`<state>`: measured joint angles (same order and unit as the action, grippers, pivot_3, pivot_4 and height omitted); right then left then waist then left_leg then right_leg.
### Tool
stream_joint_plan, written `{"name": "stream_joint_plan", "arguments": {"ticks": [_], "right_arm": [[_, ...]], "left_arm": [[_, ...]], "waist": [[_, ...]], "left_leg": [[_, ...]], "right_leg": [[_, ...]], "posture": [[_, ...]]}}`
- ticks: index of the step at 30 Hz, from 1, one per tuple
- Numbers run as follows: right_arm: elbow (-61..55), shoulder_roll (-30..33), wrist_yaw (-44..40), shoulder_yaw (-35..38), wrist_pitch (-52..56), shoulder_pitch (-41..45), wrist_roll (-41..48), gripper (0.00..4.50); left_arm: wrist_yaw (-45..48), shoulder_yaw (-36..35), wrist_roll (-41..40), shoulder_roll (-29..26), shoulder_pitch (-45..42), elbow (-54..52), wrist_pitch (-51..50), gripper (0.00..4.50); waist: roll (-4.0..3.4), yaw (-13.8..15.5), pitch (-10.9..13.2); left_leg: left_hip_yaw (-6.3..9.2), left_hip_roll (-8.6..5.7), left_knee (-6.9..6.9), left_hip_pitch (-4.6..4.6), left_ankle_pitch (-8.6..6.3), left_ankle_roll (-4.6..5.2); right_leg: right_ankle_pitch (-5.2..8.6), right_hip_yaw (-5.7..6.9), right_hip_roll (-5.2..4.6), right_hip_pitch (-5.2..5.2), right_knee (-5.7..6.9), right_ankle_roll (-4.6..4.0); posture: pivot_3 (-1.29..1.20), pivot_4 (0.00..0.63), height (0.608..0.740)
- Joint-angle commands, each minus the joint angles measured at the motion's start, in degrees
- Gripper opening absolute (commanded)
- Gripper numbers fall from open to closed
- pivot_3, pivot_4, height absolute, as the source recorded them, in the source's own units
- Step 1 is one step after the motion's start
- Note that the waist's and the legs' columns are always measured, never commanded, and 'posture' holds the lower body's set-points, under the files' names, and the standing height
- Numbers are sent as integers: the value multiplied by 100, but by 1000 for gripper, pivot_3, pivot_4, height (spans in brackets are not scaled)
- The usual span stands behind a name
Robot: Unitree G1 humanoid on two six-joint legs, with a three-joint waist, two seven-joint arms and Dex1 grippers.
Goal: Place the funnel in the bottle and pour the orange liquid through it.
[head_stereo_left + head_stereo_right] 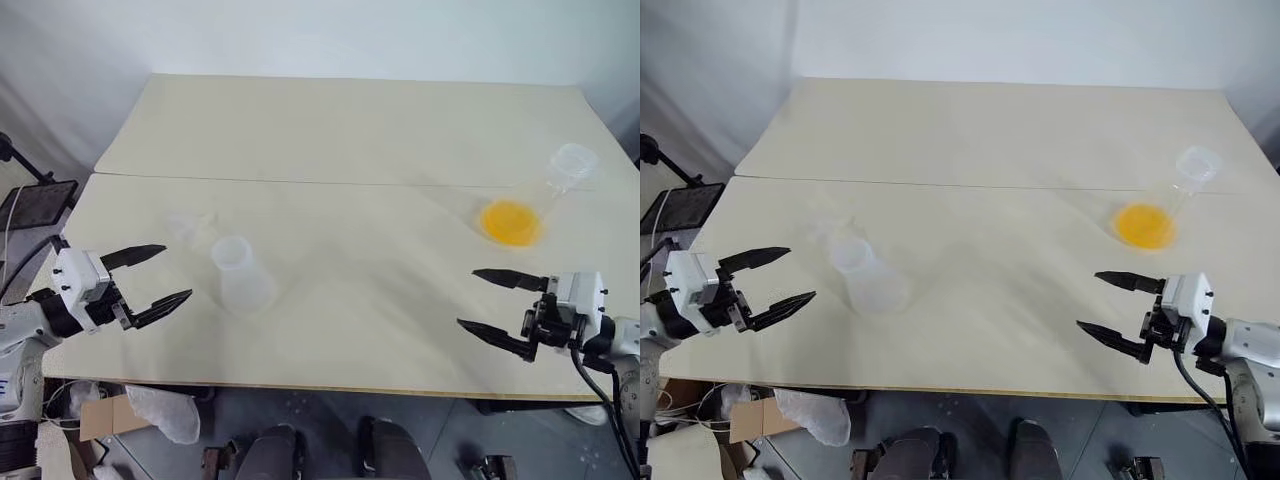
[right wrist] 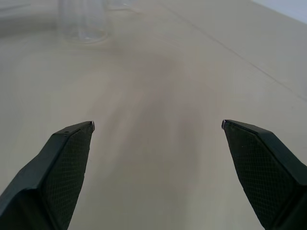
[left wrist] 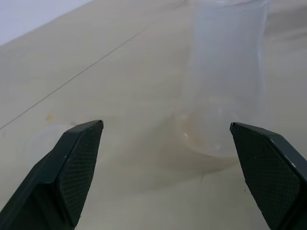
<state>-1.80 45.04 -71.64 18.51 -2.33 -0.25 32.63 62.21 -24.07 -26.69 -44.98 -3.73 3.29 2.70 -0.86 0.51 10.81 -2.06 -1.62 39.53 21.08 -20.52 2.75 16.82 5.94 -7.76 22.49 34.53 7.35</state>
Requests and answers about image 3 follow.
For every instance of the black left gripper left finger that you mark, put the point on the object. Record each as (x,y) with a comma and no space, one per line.
(60,177)

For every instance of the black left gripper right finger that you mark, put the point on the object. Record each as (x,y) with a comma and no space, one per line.
(271,172)

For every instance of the clear glass flask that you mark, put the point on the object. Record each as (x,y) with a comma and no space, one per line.
(227,72)

